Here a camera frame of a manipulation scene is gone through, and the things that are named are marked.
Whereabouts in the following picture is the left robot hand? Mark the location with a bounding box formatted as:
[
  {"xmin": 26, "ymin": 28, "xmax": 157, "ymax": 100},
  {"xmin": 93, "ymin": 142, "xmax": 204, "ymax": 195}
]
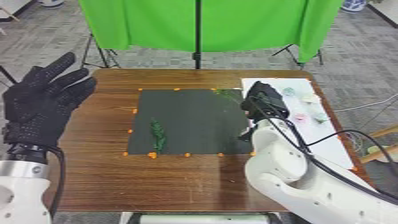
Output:
[{"xmin": 0, "ymin": 51, "xmax": 99, "ymax": 148}]

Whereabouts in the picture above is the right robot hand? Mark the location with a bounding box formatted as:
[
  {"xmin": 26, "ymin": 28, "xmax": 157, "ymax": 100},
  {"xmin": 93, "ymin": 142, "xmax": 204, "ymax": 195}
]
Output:
[{"xmin": 239, "ymin": 80, "xmax": 292, "ymax": 120}]

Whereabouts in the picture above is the green sprig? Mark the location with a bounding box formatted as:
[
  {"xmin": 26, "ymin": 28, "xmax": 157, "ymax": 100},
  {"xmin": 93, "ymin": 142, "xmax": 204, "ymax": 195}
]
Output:
[
  {"xmin": 211, "ymin": 88, "xmax": 244, "ymax": 105},
  {"xmin": 147, "ymin": 117, "xmax": 168, "ymax": 153}
]

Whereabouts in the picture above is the blue flower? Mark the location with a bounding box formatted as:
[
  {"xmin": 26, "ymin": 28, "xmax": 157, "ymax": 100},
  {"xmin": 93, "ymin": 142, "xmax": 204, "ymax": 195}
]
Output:
[{"xmin": 280, "ymin": 86, "xmax": 298, "ymax": 97}]

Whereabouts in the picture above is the white sheet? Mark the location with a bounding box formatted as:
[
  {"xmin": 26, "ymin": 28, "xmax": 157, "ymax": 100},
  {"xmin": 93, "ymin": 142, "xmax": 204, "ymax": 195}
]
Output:
[{"xmin": 239, "ymin": 77, "xmax": 358, "ymax": 172}]

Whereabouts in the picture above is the white flower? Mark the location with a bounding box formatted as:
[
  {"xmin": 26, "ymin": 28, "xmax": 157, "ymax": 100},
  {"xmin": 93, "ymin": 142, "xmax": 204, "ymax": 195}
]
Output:
[{"xmin": 299, "ymin": 93, "xmax": 321, "ymax": 105}]

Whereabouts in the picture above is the pink flower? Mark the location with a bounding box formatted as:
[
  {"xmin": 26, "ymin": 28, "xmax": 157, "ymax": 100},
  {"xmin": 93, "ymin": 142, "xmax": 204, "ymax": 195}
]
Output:
[{"xmin": 291, "ymin": 113, "xmax": 310, "ymax": 123}]

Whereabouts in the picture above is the pale green flower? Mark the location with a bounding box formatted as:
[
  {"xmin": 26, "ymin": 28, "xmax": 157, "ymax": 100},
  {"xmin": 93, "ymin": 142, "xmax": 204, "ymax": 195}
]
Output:
[{"xmin": 310, "ymin": 112, "xmax": 330, "ymax": 125}]

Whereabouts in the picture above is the dark mat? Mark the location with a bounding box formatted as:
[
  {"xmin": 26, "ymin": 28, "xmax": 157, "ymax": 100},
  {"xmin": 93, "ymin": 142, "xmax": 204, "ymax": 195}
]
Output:
[{"xmin": 125, "ymin": 88, "xmax": 257, "ymax": 156}]

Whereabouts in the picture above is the black tripod stand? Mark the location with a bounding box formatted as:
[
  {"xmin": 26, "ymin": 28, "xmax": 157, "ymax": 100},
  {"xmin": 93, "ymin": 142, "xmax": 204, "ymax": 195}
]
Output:
[
  {"xmin": 79, "ymin": 33, "xmax": 122, "ymax": 70},
  {"xmin": 269, "ymin": 43, "xmax": 324, "ymax": 70}
]

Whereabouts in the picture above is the blue white vase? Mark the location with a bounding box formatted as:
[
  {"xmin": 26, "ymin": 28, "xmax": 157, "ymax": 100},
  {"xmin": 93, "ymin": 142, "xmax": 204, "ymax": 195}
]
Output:
[
  {"xmin": 37, "ymin": 0, "xmax": 65, "ymax": 9},
  {"xmin": 340, "ymin": 0, "xmax": 371, "ymax": 14}
]

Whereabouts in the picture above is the pale grey bar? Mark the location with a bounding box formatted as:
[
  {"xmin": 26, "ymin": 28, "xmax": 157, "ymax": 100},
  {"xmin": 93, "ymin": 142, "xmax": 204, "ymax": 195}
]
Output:
[{"xmin": 118, "ymin": 212, "xmax": 280, "ymax": 224}]

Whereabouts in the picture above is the white cable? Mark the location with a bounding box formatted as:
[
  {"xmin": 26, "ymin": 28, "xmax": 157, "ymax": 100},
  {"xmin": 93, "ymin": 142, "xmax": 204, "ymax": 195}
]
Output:
[{"xmin": 331, "ymin": 97, "xmax": 398, "ymax": 115}]

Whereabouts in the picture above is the black cable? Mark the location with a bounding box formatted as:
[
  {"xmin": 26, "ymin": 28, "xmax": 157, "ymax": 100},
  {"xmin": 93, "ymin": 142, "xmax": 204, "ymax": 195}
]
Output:
[
  {"xmin": 246, "ymin": 94, "xmax": 398, "ymax": 205},
  {"xmin": 44, "ymin": 146, "xmax": 67, "ymax": 218}
]

